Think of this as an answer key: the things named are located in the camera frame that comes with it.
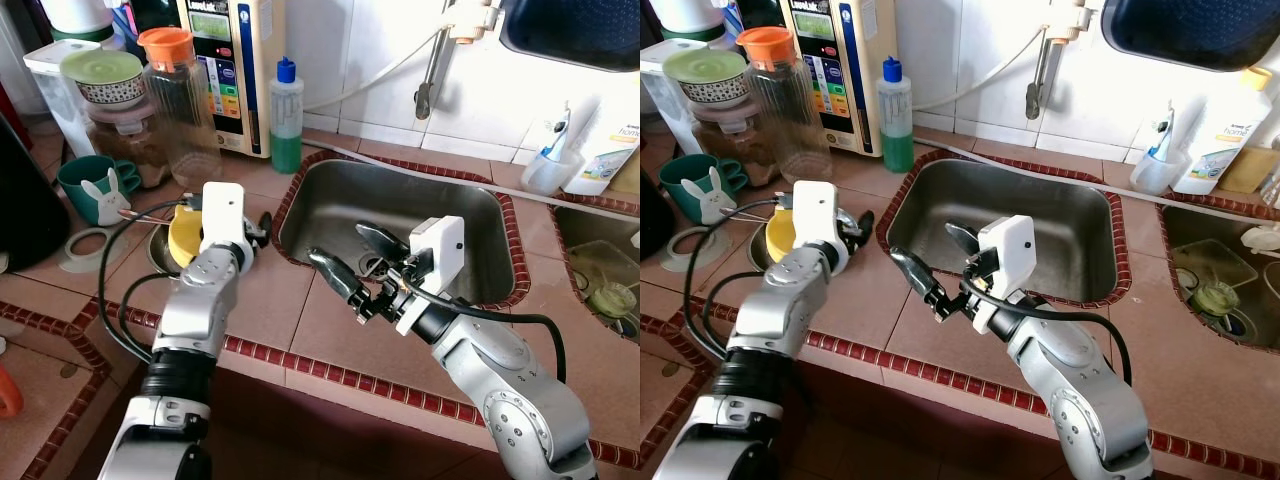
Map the white detergent bottle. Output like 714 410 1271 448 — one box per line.
562 95 641 197
1172 65 1276 197

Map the patterned bowl with green lid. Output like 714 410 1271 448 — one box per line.
663 48 751 107
60 48 147 109

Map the deep steel sink basin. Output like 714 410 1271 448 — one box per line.
876 150 1131 309
272 152 516 309

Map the clear plastic cup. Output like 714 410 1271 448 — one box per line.
521 150 586 197
1130 150 1194 196

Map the green soap bottle blue cap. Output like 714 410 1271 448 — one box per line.
270 57 305 175
879 57 915 175

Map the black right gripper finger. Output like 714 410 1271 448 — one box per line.
356 223 409 263
946 222 986 261
891 248 951 319
309 249 373 319

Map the green round strainer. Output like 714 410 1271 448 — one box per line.
588 283 639 321
1192 282 1246 319

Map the yellow plastic cup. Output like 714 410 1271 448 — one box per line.
167 203 208 269
765 205 801 266

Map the cream water ionizer appliance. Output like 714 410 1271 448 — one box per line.
780 0 898 159
175 0 286 159

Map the beige tap filter head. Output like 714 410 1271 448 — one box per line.
445 0 503 44
1045 0 1101 44

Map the shallow steel sink basin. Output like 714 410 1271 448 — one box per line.
1158 205 1280 351
550 205 641 341

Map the steel wall pipe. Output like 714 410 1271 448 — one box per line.
413 28 456 121
1024 28 1063 121

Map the translucent round ring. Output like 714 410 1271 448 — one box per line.
57 227 131 274
660 225 721 273

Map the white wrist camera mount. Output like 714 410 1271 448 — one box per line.
200 182 253 276
395 215 467 336
793 180 843 273
972 214 1037 335

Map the white water hose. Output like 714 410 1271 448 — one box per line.
912 30 1051 111
303 30 451 113

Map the glossy black appliance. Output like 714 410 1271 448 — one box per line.
0 110 73 273
640 165 676 263

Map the navy blue plastic tray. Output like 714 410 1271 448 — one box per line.
1100 0 1280 73
498 0 641 73

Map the shallow steel bowl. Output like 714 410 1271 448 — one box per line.
147 210 273 277
745 205 876 276

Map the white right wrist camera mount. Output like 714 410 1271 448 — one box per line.
395 215 467 336
972 214 1037 335

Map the white jug with green band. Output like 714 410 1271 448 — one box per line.
650 0 721 41
38 0 116 43

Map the clear container with white lid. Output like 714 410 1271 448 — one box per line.
640 38 701 156
22 38 91 161

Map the clear square food container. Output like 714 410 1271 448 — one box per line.
565 240 641 296
1172 238 1263 296

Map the glass pitcher with orange lid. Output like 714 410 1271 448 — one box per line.
138 26 223 189
737 26 833 186

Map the glass jar with brown contents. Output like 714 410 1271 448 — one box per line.
690 100 771 186
85 100 171 191

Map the green mug with white rabbit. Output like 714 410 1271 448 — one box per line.
658 153 749 226
57 155 143 227

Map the blue and white toothbrush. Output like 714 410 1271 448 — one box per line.
1148 105 1181 163
540 105 573 163

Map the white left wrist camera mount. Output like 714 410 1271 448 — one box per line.
793 180 843 273
200 182 253 276

